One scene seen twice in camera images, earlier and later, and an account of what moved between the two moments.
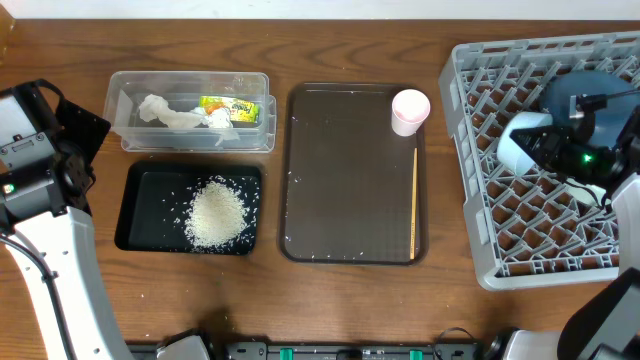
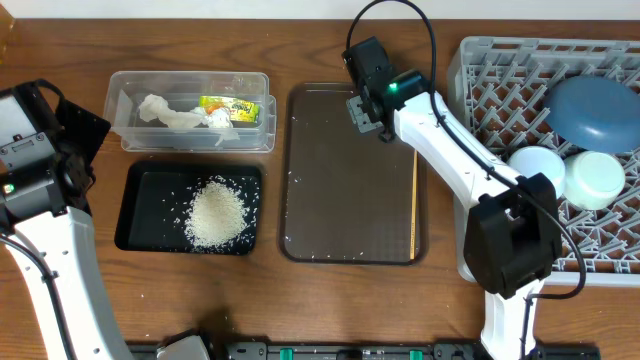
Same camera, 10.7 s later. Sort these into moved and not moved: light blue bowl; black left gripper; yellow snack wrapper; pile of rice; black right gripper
Moved: light blue bowl; black right gripper
Not moved: yellow snack wrapper; pile of rice; black left gripper
